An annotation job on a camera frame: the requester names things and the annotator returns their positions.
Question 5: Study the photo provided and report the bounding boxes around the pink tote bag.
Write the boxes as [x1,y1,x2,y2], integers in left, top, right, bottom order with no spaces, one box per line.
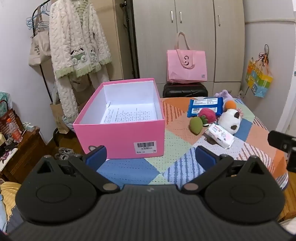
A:
[166,32,208,84]

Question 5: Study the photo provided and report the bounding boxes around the brown paper bag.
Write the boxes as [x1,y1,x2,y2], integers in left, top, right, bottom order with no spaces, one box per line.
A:
[50,101,70,134]

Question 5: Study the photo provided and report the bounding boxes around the black clothes rack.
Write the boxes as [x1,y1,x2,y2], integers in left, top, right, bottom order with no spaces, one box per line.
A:
[32,0,77,147]

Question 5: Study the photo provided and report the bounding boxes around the brown woven basket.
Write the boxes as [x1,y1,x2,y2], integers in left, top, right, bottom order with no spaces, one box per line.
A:
[0,109,23,138]

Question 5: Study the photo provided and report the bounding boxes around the white patched plush animal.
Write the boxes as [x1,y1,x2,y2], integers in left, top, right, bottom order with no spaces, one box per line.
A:
[217,109,242,135]

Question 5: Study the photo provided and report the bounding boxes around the colourful paper gift bag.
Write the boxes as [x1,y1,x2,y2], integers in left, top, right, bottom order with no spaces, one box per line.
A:
[245,44,274,98]

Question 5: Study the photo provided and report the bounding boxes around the orange plush ball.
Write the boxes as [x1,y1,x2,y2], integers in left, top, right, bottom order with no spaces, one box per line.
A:
[223,100,237,111]

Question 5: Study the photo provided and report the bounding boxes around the pink plush fruit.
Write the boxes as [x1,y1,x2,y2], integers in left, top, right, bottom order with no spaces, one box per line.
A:
[198,108,218,128]

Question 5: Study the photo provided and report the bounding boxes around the white door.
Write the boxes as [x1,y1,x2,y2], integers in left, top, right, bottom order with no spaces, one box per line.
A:
[276,58,296,139]

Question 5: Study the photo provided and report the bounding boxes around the pink cardboard box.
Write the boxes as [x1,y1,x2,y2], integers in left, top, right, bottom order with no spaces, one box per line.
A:
[73,77,166,160]

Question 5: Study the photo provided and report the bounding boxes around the brown cloth bag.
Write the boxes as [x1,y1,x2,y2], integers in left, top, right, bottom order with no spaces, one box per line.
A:
[69,75,96,105]

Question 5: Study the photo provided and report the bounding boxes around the black tripod pole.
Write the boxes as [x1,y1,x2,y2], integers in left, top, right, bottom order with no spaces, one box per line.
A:
[120,0,140,80]

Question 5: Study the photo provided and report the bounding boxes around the teal patterned bag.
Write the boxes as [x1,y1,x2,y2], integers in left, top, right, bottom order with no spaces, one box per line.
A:
[0,91,12,118]

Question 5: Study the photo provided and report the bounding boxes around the wooden nightstand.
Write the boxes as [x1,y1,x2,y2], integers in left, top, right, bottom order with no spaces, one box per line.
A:
[0,127,47,184]

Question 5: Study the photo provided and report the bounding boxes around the black suitcase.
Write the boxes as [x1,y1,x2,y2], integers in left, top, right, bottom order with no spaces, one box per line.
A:
[162,82,208,98]

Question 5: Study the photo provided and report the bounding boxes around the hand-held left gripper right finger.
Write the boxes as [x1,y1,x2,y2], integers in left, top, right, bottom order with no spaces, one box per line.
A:
[181,146,265,194]

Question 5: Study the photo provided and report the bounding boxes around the orange drink bottle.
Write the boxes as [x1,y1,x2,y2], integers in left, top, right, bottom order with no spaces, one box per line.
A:
[6,118,23,143]

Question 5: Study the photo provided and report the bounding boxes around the patchwork tablecloth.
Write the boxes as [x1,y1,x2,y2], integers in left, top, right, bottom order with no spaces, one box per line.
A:
[96,96,289,191]

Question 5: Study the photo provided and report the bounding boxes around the beige canvas tote bag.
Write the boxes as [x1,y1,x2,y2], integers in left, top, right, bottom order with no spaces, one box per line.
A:
[28,5,52,67]

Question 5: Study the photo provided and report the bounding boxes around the yellow cloth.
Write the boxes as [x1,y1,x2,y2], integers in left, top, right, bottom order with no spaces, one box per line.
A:
[0,182,22,223]

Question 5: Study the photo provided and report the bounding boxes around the purple plush rabbit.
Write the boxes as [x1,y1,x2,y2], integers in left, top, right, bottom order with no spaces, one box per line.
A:
[214,90,233,101]

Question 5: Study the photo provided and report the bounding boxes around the printed paper sheet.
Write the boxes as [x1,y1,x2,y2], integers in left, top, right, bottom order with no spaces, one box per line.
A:
[100,102,158,124]

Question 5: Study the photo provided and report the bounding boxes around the beige upright board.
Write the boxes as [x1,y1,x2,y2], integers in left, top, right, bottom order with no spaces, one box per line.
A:
[92,0,127,81]

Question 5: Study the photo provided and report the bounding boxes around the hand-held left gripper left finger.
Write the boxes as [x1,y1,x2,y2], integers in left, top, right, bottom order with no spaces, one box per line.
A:
[35,146,121,194]

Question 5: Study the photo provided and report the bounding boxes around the bunch of blue wire hangers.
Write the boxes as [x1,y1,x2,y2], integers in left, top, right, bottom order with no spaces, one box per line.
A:
[26,17,50,31]

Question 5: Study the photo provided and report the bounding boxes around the white green fuzzy cardigan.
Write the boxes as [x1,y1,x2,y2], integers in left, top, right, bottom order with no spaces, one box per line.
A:
[49,0,112,79]

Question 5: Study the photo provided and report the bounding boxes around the light wood wardrobe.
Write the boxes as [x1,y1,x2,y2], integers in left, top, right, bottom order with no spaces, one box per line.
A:
[132,0,246,98]

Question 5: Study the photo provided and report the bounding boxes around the blue wet wipes packet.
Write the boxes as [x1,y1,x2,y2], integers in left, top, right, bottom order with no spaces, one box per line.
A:
[187,97,224,117]

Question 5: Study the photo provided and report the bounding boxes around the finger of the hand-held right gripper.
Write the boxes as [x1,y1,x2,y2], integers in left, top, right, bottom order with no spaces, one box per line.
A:
[268,130,296,151]

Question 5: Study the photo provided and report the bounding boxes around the green plush fruit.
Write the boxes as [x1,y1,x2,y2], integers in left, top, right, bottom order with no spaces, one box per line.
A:
[190,116,203,135]

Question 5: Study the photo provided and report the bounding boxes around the white tissue packet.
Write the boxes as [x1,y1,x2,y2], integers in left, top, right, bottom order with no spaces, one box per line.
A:
[205,123,235,149]

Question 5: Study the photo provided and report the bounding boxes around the white fuzzy pants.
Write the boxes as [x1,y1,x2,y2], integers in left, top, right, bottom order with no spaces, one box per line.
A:
[55,66,110,124]

